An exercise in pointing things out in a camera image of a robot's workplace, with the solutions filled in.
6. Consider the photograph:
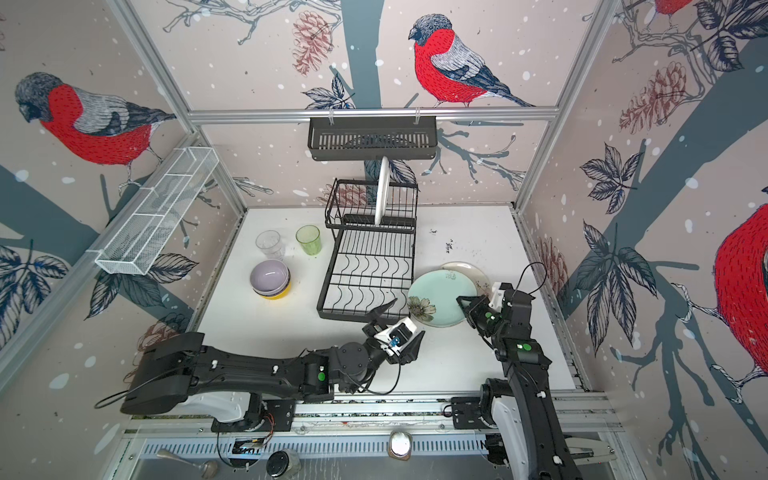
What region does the white plate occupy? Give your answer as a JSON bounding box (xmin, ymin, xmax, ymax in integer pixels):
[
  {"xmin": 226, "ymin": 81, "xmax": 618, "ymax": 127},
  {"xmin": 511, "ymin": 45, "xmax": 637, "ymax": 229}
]
[
  {"xmin": 374, "ymin": 156, "xmax": 391, "ymax": 226},
  {"xmin": 441, "ymin": 261, "xmax": 492, "ymax": 296}
]

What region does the black hanging wall basket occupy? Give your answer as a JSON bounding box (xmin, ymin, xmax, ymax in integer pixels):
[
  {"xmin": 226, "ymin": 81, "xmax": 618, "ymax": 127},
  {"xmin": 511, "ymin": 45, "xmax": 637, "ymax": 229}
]
[{"xmin": 307, "ymin": 116, "xmax": 438, "ymax": 161}]

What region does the yellow ceramic bowl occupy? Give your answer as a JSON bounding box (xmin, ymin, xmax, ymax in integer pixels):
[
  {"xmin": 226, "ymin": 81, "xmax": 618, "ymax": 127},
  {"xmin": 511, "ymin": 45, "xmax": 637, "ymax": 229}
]
[{"xmin": 257, "ymin": 284, "xmax": 292, "ymax": 300}]

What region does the lilac ceramic bowl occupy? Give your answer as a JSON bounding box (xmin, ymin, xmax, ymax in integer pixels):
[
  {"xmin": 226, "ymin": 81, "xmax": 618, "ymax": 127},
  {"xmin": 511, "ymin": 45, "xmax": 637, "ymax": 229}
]
[{"xmin": 249, "ymin": 259, "xmax": 291, "ymax": 297}]

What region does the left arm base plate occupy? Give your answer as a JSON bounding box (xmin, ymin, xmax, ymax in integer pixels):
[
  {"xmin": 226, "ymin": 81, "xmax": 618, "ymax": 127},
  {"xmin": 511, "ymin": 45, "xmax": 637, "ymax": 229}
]
[{"xmin": 211, "ymin": 397, "xmax": 296, "ymax": 433}]

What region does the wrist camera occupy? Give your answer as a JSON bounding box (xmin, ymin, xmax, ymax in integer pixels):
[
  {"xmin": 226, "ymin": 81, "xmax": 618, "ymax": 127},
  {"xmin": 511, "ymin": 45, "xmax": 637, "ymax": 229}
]
[
  {"xmin": 489, "ymin": 282, "xmax": 513, "ymax": 312},
  {"xmin": 376, "ymin": 317, "xmax": 421, "ymax": 358}
]

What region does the pale green plate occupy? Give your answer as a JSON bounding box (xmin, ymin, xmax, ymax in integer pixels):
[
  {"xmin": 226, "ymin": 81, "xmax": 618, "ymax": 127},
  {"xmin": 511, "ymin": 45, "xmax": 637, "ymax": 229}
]
[{"xmin": 406, "ymin": 269, "xmax": 477, "ymax": 328}]

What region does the black two-tier dish rack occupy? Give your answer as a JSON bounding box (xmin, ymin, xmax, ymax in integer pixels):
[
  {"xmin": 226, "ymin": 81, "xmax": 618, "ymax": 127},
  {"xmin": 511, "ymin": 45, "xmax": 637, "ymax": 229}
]
[{"xmin": 317, "ymin": 179, "xmax": 418, "ymax": 324}]

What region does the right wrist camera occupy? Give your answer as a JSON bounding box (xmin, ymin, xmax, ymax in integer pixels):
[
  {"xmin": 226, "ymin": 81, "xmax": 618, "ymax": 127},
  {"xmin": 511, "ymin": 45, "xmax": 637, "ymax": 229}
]
[{"xmin": 489, "ymin": 282, "xmax": 513, "ymax": 312}]

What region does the round metal can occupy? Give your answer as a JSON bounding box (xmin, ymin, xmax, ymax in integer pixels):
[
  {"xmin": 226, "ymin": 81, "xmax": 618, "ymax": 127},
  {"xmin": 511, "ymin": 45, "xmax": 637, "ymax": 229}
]
[{"xmin": 266, "ymin": 449, "xmax": 301, "ymax": 479}]

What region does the grey stapler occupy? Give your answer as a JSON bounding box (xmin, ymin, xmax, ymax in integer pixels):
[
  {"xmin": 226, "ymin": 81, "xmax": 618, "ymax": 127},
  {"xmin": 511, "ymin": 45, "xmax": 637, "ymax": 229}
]
[{"xmin": 566, "ymin": 436, "xmax": 617, "ymax": 466}]

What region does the small metal cup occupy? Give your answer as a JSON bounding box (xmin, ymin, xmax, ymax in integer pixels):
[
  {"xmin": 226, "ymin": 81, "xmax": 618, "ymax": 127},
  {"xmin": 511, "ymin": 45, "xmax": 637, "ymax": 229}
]
[{"xmin": 387, "ymin": 431, "xmax": 413, "ymax": 461}]

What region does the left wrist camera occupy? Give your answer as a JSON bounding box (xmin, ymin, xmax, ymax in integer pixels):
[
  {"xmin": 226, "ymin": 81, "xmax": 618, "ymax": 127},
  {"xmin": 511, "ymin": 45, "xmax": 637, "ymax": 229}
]
[{"xmin": 376, "ymin": 317, "xmax": 421, "ymax": 358}]

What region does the aluminium mounting rail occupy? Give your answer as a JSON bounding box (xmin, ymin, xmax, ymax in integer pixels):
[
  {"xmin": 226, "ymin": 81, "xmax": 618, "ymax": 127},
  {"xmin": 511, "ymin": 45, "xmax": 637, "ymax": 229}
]
[{"xmin": 124, "ymin": 391, "xmax": 619, "ymax": 438}]

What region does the horizontal aluminium frame bar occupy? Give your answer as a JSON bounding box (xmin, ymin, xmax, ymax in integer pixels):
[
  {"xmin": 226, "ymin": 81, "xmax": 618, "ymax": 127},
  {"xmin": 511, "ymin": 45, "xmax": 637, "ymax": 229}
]
[{"xmin": 187, "ymin": 106, "xmax": 560, "ymax": 126}]

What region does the green glass tumbler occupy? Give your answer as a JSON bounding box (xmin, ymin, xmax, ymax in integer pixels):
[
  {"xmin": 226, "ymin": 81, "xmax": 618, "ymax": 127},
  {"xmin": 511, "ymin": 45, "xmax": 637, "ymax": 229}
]
[{"xmin": 295, "ymin": 225, "xmax": 322, "ymax": 256}]

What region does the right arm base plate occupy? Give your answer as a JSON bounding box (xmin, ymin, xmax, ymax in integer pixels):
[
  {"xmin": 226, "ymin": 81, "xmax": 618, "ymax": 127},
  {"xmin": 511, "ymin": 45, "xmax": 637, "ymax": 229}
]
[{"xmin": 448, "ymin": 397, "xmax": 497, "ymax": 430}]

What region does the white wire mesh shelf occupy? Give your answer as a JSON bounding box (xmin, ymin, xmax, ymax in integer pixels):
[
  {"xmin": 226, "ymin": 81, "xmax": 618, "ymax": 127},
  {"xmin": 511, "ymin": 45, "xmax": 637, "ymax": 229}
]
[{"xmin": 95, "ymin": 146, "xmax": 219, "ymax": 275}]

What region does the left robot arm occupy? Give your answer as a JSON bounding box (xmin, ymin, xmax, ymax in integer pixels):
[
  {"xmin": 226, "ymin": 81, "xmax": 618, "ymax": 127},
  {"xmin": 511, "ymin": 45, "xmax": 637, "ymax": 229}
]
[{"xmin": 95, "ymin": 302, "xmax": 425, "ymax": 431}]

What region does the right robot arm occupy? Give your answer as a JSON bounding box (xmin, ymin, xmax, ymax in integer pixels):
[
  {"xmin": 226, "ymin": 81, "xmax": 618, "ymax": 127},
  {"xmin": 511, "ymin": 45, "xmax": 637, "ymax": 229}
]
[{"xmin": 456, "ymin": 289, "xmax": 583, "ymax": 479}]

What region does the clear glass tumbler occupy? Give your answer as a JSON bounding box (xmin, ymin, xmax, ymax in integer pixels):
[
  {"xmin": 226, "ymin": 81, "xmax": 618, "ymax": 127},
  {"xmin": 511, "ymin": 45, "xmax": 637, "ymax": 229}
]
[{"xmin": 255, "ymin": 230, "xmax": 285, "ymax": 260}]

